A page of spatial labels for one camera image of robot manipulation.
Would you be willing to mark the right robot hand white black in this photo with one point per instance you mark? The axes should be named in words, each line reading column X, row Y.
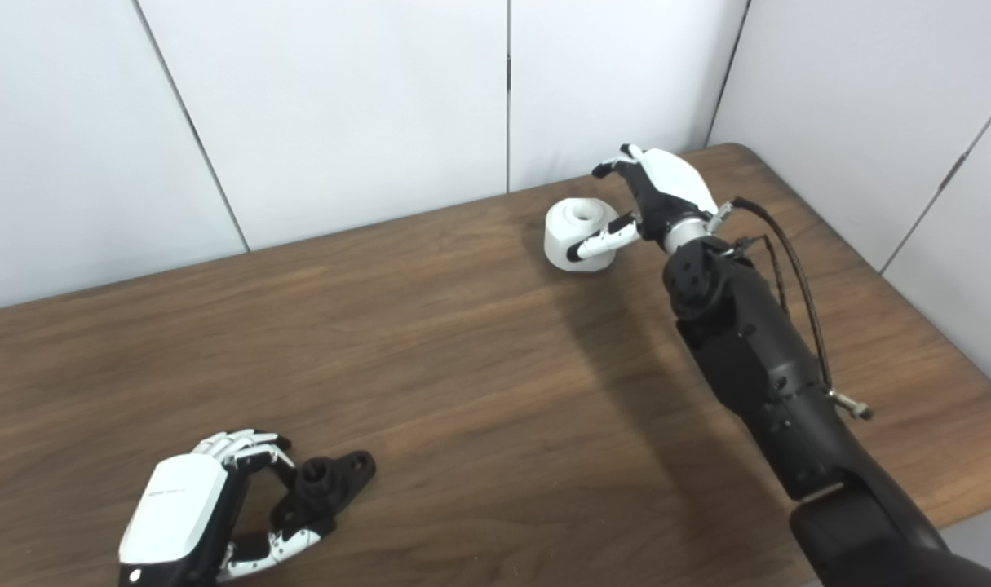
column 670, row 187

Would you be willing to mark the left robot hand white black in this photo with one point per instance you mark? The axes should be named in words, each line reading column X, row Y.
column 177, row 509

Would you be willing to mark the round white plastic piece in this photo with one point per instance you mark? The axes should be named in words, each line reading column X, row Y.
column 564, row 236

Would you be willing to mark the black plastic holder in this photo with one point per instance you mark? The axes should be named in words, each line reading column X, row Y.
column 324, row 481

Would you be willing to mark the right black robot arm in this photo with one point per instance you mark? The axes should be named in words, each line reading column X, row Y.
column 756, row 359

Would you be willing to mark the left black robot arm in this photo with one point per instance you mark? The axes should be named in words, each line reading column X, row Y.
column 148, row 580

